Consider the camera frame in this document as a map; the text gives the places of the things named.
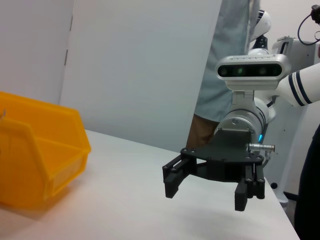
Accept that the yellow plastic bin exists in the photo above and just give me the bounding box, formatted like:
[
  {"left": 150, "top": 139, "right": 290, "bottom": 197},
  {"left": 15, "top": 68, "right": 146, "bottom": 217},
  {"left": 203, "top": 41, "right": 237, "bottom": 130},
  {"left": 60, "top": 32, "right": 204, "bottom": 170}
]
[{"left": 0, "top": 91, "right": 92, "bottom": 211}]

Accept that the person in black clothes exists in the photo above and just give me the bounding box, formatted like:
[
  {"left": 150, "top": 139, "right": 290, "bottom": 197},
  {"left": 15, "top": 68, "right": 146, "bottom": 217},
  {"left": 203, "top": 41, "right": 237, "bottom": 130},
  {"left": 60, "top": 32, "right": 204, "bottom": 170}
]
[{"left": 294, "top": 124, "right": 320, "bottom": 240}]

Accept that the white humanoid robot on stand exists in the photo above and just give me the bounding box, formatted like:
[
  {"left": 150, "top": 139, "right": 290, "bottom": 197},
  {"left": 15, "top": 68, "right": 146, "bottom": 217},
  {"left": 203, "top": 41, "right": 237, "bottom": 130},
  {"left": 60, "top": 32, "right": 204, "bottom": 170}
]
[{"left": 247, "top": 9, "right": 320, "bottom": 208}]

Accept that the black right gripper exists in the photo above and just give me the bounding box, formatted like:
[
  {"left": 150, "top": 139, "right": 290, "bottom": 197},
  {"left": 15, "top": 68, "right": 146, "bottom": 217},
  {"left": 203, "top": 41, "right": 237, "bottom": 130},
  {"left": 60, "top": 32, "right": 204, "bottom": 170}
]
[{"left": 162, "top": 128, "right": 266, "bottom": 212}]

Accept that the black hanging cable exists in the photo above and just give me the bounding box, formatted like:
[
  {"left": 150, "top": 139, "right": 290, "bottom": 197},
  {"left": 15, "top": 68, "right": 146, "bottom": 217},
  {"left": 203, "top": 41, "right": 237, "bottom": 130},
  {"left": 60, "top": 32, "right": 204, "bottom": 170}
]
[{"left": 296, "top": 4, "right": 320, "bottom": 46}]

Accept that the person in light striped shirt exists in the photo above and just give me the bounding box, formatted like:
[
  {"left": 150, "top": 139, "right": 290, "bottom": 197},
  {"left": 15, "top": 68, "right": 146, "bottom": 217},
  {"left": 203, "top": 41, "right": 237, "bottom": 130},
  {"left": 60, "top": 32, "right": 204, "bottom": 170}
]
[{"left": 186, "top": 0, "right": 262, "bottom": 151}]

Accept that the grey right gripper cable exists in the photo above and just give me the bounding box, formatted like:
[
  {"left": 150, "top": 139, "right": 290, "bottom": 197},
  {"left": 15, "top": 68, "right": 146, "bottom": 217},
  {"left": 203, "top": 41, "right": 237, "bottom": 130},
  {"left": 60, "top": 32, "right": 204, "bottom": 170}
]
[{"left": 248, "top": 141, "right": 276, "bottom": 168}]

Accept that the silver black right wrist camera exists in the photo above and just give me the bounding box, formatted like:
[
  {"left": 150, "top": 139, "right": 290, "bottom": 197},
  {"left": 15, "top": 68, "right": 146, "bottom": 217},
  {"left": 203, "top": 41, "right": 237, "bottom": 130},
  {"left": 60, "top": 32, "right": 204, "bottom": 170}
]
[{"left": 216, "top": 54, "right": 291, "bottom": 106}]

